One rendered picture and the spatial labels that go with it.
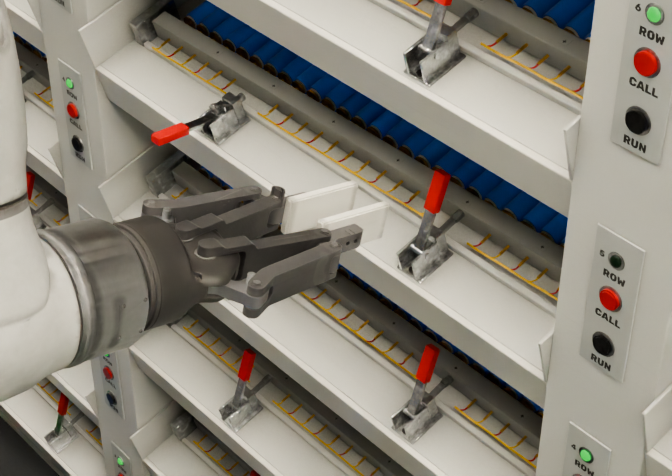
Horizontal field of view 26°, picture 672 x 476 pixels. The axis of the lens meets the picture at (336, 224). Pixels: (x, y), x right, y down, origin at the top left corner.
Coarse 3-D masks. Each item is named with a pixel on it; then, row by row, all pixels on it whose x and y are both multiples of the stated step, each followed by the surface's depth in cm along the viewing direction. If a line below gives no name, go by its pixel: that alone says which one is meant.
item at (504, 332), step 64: (128, 0) 145; (192, 0) 150; (128, 64) 146; (192, 64) 144; (256, 128) 136; (384, 256) 123; (512, 256) 120; (448, 320) 118; (512, 320) 116; (512, 384) 117
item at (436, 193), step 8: (440, 176) 117; (448, 176) 117; (432, 184) 118; (440, 184) 117; (432, 192) 118; (440, 192) 117; (432, 200) 118; (440, 200) 118; (432, 208) 118; (440, 208) 118; (424, 216) 119; (432, 216) 118; (424, 224) 119; (432, 224) 119; (424, 232) 119; (416, 240) 120; (424, 240) 119; (424, 248) 120
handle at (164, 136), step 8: (216, 112) 135; (200, 120) 134; (208, 120) 134; (168, 128) 132; (176, 128) 133; (184, 128) 133; (192, 128) 133; (152, 136) 132; (160, 136) 131; (168, 136) 132; (176, 136) 132; (160, 144) 131
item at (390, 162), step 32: (160, 32) 146; (192, 32) 143; (224, 64) 139; (256, 96) 138; (288, 96) 134; (320, 128) 132; (352, 128) 130; (384, 160) 127; (416, 160) 126; (384, 192) 126; (416, 192) 125; (448, 192) 123; (480, 224) 121; (512, 224) 119; (544, 256) 116
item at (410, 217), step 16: (176, 64) 143; (256, 112) 137; (272, 128) 135; (304, 144) 132; (320, 160) 131; (352, 176) 129; (368, 192) 127; (400, 208) 125; (416, 224) 124; (448, 240) 122; (464, 256) 121; (496, 272) 118; (512, 288) 117; (544, 304) 115
